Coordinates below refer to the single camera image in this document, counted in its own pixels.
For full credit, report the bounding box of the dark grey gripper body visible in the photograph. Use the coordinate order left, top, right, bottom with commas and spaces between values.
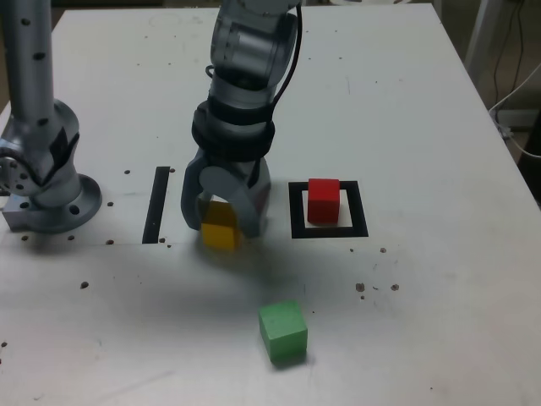
205, 155, 259, 189

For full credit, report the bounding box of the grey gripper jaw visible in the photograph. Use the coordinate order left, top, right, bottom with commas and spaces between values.
200, 162, 271, 240
181, 152, 208, 232

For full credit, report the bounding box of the yellow cube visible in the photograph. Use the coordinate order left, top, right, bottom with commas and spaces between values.
199, 200, 244, 251

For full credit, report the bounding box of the red cube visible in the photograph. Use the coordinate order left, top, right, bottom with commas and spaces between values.
307, 178, 342, 224

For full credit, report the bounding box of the green cube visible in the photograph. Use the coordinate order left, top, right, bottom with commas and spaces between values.
258, 299, 309, 365

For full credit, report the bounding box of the black tape square outline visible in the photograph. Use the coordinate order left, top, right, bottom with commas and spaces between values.
287, 180, 369, 240

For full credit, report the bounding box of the black tape strip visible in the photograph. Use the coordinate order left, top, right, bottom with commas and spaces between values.
142, 166, 172, 245

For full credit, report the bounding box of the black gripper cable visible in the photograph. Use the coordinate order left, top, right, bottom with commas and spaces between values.
205, 0, 304, 123

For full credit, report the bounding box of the white metal post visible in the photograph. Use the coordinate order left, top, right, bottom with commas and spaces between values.
463, 0, 502, 88

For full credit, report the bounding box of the white cable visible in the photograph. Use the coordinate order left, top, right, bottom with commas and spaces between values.
489, 63, 541, 158

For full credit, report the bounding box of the black hanging cable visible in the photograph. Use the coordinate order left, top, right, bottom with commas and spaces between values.
493, 0, 527, 105

